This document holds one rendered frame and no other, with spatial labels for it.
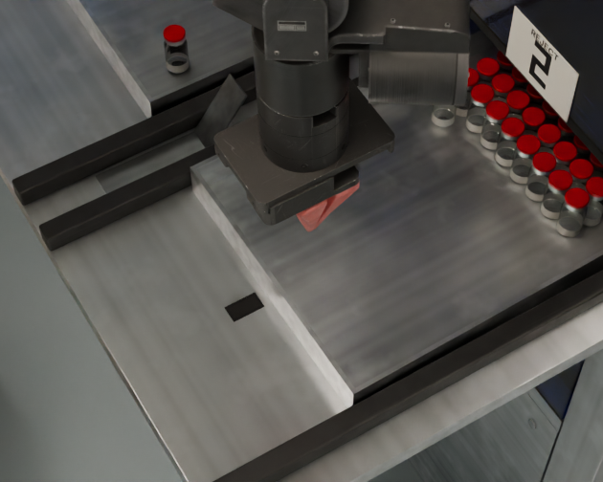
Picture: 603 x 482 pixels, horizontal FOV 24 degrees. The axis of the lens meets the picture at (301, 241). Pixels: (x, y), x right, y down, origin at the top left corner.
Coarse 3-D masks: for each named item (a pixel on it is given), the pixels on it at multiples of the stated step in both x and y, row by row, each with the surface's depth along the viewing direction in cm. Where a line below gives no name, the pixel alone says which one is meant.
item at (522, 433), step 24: (504, 408) 154; (528, 408) 148; (552, 408) 143; (456, 432) 172; (480, 432) 164; (504, 432) 157; (528, 432) 151; (552, 432) 145; (432, 456) 184; (456, 456) 176; (480, 456) 167; (504, 456) 160; (528, 456) 154; (432, 480) 189; (456, 480) 180; (480, 480) 171; (504, 480) 164; (528, 480) 157
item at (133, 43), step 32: (96, 0) 136; (128, 0) 136; (160, 0) 136; (192, 0) 136; (96, 32) 131; (128, 32) 134; (160, 32) 134; (192, 32) 134; (224, 32) 134; (128, 64) 132; (160, 64) 132; (192, 64) 132; (224, 64) 132; (160, 96) 125; (192, 96) 127
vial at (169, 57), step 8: (184, 40) 128; (168, 48) 128; (176, 48) 128; (184, 48) 128; (168, 56) 129; (176, 56) 129; (184, 56) 129; (168, 64) 130; (176, 64) 130; (184, 64) 130; (176, 72) 131
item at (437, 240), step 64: (448, 128) 127; (384, 192) 123; (448, 192) 123; (512, 192) 123; (256, 256) 115; (320, 256) 119; (384, 256) 119; (448, 256) 119; (512, 256) 119; (576, 256) 119; (320, 320) 116; (384, 320) 116; (448, 320) 116; (384, 384) 110
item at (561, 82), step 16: (512, 32) 115; (528, 32) 113; (512, 48) 116; (528, 48) 114; (544, 48) 112; (528, 64) 115; (544, 64) 113; (560, 64) 110; (528, 80) 116; (544, 80) 114; (560, 80) 112; (576, 80) 109; (544, 96) 115; (560, 96) 113; (560, 112) 114
